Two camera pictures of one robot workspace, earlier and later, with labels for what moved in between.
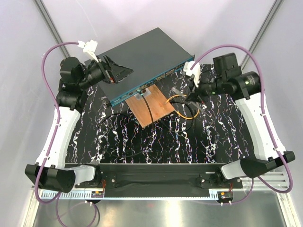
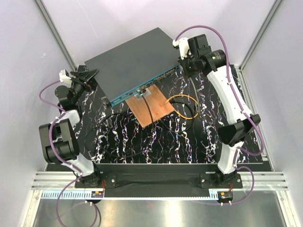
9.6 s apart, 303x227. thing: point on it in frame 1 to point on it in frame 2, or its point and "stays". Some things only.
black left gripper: (112, 72) to (86, 79)
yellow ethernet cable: (179, 113) stays
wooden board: (159, 105) stays
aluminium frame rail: (51, 24) stays
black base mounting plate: (160, 180) stays
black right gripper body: (199, 90) to (188, 66)
